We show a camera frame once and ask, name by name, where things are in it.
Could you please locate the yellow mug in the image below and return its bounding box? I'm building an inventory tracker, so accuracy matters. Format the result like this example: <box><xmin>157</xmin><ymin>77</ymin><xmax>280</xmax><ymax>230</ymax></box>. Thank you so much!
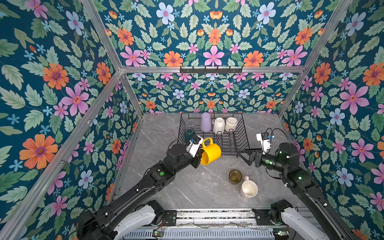
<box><xmin>201</xmin><ymin>138</ymin><xmax>222</xmax><ymax>166</ymax></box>

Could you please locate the olive glass cup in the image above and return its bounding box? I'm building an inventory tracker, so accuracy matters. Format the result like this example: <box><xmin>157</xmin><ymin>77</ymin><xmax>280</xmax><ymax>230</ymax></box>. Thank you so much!
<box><xmin>229</xmin><ymin>170</ymin><xmax>243</xmax><ymax>185</ymax></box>

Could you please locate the pink mug white inside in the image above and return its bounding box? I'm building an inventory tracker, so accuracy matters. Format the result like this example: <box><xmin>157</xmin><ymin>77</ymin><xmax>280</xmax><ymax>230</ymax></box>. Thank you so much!
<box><xmin>240</xmin><ymin>176</ymin><xmax>259</xmax><ymax>199</ymax></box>

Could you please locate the green mug white inside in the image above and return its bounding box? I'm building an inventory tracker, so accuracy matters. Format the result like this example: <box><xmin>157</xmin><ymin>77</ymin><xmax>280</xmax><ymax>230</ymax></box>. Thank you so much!
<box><xmin>184</xmin><ymin>128</ymin><xmax>195</xmax><ymax>144</ymax></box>

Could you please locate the white faceted mug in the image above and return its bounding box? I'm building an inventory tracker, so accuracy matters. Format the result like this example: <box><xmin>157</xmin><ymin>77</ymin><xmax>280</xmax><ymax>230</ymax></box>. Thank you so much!
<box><xmin>212</xmin><ymin>117</ymin><xmax>226</xmax><ymax>135</ymax></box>

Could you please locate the lilac plastic cup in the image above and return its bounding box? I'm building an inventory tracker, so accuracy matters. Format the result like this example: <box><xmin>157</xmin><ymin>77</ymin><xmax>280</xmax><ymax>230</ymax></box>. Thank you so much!
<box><xmin>201</xmin><ymin>112</ymin><xmax>212</xmax><ymax>133</ymax></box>

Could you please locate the clear glass cup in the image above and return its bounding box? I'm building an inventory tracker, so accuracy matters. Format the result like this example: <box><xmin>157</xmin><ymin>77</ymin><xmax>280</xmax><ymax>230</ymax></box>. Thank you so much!
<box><xmin>186</xmin><ymin>120</ymin><xmax>197</xmax><ymax>130</ymax></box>

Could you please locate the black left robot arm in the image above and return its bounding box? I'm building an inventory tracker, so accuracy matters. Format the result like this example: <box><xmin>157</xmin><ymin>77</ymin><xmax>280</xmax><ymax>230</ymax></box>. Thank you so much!
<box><xmin>77</xmin><ymin>144</ymin><xmax>203</xmax><ymax>240</ymax></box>

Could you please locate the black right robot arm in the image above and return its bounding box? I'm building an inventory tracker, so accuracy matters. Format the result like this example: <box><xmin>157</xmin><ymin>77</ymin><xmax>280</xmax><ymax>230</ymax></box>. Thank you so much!
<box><xmin>237</xmin><ymin>143</ymin><xmax>358</xmax><ymax>240</ymax></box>

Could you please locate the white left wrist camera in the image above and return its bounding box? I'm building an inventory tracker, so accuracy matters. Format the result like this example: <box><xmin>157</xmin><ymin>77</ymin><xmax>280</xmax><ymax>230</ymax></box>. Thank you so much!
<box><xmin>187</xmin><ymin>135</ymin><xmax>204</xmax><ymax>158</ymax></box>

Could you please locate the black wire dish rack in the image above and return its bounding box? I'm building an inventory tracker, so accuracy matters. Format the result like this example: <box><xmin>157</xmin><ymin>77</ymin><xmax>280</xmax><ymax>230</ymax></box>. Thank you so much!
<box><xmin>177</xmin><ymin>113</ymin><xmax>250</xmax><ymax>156</ymax></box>

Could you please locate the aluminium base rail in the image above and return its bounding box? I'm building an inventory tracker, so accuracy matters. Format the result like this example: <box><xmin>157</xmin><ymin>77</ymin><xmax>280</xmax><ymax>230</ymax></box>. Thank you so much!
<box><xmin>131</xmin><ymin>207</ymin><xmax>301</xmax><ymax>229</ymax></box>

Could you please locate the black hook rail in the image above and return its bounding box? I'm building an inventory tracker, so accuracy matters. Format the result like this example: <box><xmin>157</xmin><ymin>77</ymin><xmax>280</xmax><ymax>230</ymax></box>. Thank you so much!
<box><xmin>179</xmin><ymin>66</ymin><xmax>243</xmax><ymax>75</ymax></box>

